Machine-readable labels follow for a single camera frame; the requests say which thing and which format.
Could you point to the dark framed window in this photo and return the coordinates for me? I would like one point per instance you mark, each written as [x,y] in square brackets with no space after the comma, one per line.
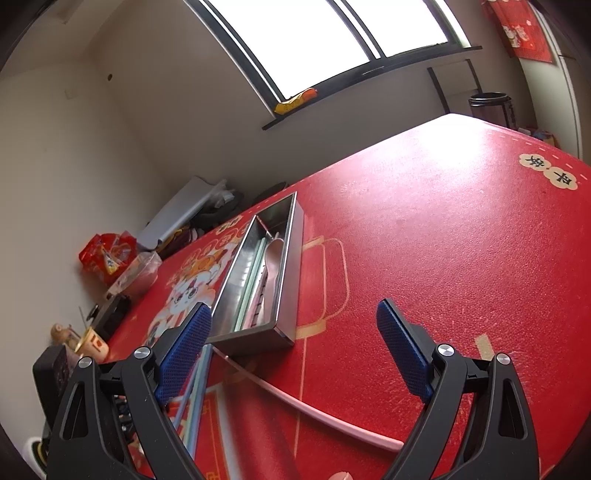
[323,37]

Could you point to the black box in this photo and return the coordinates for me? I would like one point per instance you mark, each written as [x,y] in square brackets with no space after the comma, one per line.
[115,316]

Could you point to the red snack bag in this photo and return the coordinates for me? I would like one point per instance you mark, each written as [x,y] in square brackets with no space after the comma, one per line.
[104,256]

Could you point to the black rice cooker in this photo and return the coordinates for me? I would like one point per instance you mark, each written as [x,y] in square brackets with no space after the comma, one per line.
[489,110]

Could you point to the dark windowsill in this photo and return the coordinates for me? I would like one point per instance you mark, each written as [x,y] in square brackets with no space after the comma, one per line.
[369,74]

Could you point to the white rolled board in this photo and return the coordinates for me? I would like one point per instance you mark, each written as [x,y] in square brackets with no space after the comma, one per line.
[180,212]

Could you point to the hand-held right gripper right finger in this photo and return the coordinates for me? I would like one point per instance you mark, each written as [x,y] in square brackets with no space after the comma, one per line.
[404,353]

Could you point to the red printed table mat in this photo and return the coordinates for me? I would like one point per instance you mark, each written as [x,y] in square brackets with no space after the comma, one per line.
[438,230]

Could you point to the dark bin with plastic bag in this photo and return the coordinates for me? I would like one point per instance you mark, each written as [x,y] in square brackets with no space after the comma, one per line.
[224,207]

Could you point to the steel cutlery tray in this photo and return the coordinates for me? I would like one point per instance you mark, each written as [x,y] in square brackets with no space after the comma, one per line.
[288,277]

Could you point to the round black trash bin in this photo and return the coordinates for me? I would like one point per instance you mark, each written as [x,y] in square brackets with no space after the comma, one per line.
[270,191]

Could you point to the brown figurine bottle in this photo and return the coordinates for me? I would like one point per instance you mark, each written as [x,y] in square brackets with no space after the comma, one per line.
[62,334]

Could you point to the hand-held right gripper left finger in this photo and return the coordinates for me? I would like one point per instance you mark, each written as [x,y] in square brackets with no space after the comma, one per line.
[182,353]

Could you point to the pink spoon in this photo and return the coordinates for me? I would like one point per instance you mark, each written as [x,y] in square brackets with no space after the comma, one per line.
[274,258]

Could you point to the black device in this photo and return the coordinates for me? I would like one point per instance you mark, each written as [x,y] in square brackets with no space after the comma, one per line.
[51,378]

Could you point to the black metal frame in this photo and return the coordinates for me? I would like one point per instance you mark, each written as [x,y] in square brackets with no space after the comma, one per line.
[436,87]

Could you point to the yellow packet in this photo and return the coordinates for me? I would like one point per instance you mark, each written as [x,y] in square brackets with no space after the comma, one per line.
[295,100]

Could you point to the person's right hand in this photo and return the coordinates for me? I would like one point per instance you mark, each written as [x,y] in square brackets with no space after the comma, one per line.
[339,476]

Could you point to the cream refrigerator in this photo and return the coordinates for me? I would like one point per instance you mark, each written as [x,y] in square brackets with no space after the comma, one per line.
[554,101]

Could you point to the red hanging cloth with pockets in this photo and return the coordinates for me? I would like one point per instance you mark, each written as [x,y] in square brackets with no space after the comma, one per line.
[521,32]

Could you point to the cream mug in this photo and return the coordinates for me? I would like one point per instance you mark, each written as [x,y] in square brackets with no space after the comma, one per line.
[94,345]

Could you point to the clear plastic food container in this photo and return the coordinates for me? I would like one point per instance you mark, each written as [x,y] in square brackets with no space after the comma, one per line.
[138,274]

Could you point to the blue chopstick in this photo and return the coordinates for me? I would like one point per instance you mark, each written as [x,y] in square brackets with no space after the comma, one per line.
[182,406]

